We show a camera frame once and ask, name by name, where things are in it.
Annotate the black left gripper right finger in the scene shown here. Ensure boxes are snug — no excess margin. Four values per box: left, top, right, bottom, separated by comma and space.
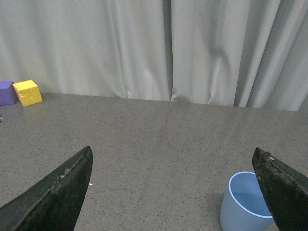
252, 147, 308, 231

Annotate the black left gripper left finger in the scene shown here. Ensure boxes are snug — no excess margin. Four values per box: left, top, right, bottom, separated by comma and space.
0, 146, 93, 231

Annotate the light blue plastic cup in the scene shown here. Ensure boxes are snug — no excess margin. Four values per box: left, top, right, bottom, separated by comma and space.
220, 171, 274, 231

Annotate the yellow foam cube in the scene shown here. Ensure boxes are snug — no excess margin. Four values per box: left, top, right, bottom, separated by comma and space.
13, 80, 43, 107

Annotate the purple foam cube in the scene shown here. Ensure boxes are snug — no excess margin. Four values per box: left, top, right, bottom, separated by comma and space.
0, 81, 18, 105

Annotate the white curtain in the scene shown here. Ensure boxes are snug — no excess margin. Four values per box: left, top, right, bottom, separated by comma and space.
0, 0, 308, 112

